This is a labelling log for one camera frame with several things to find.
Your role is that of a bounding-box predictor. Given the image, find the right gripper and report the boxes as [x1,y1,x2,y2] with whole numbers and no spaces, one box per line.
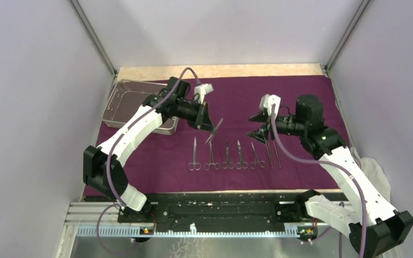
[244,110,307,145]

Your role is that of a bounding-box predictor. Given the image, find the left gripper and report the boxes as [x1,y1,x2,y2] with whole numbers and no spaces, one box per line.
[175,98,216,133]

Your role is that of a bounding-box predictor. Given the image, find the metal spatula handle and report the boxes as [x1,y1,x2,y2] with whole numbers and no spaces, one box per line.
[205,118,224,144]

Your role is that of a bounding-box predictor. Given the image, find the metal tweezers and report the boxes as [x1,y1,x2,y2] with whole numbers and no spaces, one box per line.
[272,140,282,169]
[265,141,273,168]

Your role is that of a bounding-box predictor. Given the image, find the small curved hemostat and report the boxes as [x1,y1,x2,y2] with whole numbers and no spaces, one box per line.
[250,143,266,169]

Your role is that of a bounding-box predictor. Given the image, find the maroon wrap cloth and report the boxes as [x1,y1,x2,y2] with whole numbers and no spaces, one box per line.
[125,75,347,194]

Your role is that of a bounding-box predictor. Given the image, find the surgical clamp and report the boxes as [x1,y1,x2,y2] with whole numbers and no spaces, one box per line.
[204,142,221,171]

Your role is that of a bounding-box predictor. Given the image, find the surgical forceps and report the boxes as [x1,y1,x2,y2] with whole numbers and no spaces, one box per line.
[188,137,201,171]

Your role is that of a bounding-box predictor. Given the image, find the surgical scissors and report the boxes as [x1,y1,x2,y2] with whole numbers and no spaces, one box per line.
[235,140,249,169]

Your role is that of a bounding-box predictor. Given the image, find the small metal scissors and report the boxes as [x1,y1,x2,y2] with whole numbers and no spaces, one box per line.
[222,141,234,169]

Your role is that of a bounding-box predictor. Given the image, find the metal mesh instrument tray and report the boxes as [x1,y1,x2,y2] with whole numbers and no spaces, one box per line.
[102,80,166,128]

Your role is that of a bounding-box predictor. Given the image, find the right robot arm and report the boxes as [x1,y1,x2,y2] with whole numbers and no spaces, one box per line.
[249,94,413,257]

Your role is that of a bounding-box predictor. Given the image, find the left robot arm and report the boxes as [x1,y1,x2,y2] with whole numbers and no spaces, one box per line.
[83,77,215,222]

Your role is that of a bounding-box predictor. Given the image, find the white crumpled cloth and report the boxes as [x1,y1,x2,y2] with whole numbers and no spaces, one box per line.
[350,147,391,202]

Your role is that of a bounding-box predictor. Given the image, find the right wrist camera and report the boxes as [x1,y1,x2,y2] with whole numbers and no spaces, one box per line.
[259,94,281,117]

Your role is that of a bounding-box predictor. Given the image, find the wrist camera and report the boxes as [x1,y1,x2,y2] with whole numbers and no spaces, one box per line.
[259,94,281,117]
[193,83,214,104]

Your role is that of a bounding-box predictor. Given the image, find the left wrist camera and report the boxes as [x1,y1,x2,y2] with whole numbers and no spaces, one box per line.
[193,83,214,104]

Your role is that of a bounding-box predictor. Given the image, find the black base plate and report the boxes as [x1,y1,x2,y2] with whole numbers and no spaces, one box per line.
[85,192,330,234]

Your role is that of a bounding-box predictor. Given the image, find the grey cable duct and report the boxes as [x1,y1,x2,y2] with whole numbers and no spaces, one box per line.
[77,224,300,238]

